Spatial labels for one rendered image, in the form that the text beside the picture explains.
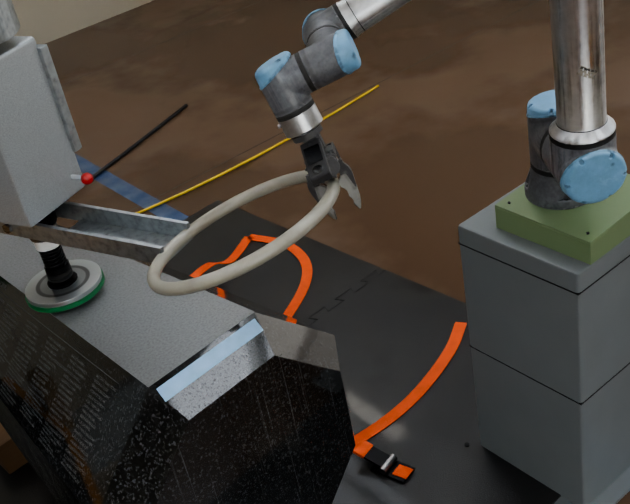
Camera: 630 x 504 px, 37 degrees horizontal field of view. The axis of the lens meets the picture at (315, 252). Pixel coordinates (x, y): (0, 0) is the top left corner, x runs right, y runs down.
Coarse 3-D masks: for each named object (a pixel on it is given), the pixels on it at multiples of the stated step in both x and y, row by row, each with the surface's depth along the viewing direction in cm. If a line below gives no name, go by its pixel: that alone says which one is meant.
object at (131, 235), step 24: (72, 216) 247; (96, 216) 242; (120, 216) 237; (144, 216) 233; (48, 240) 239; (72, 240) 234; (96, 240) 229; (120, 240) 225; (144, 240) 232; (168, 240) 230
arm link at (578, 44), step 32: (576, 0) 192; (576, 32) 196; (576, 64) 200; (576, 96) 205; (576, 128) 210; (608, 128) 210; (544, 160) 226; (576, 160) 210; (608, 160) 210; (576, 192) 215; (608, 192) 216
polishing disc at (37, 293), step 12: (72, 264) 264; (84, 264) 262; (96, 264) 261; (36, 276) 261; (84, 276) 257; (96, 276) 256; (36, 288) 256; (48, 288) 255; (72, 288) 253; (84, 288) 252; (36, 300) 251; (48, 300) 250; (60, 300) 249; (72, 300) 249
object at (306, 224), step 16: (288, 176) 226; (304, 176) 222; (256, 192) 231; (336, 192) 202; (224, 208) 231; (320, 208) 195; (192, 224) 229; (208, 224) 231; (304, 224) 192; (176, 240) 225; (288, 240) 190; (160, 256) 219; (256, 256) 188; (272, 256) 189; (160, 272) 214; (224, 272) 189; (240, 272) 189; (160, 288) 200; (176, 288) 195; (192, 288) 192; (208, 288) 192
